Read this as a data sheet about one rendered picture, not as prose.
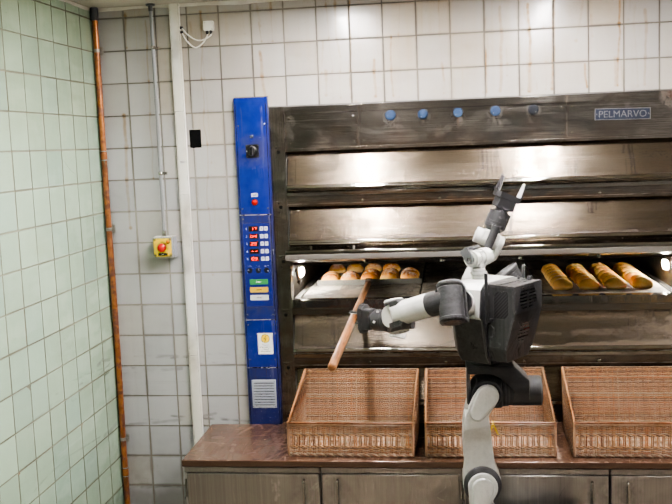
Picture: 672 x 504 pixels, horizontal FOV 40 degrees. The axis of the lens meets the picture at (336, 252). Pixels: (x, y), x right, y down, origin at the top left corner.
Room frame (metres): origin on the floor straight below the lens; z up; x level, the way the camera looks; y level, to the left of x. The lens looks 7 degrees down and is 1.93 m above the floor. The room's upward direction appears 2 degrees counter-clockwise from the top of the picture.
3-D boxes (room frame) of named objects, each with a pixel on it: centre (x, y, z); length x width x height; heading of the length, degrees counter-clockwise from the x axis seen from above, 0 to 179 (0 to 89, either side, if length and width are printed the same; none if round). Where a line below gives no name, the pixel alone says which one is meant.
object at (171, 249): (4.41, 0.82, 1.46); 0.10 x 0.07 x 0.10; 83
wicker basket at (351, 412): (4.07, -0.06, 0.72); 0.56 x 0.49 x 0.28; 82
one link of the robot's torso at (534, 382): (3.41, -0.62, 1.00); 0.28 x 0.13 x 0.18; 84
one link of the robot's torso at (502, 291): (3.39, -0.58, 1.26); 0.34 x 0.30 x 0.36; 139
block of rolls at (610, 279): (4.63, -1.30, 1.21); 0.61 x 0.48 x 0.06; 173
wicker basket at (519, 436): (3.99, -0.65, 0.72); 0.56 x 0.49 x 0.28; 83
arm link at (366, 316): (3.77, -0.14, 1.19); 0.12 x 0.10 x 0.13; 49
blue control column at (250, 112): (5.32, 0.25, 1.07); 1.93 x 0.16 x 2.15; 173
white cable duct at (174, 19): (4.42, 0.71, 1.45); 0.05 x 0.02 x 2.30; 83
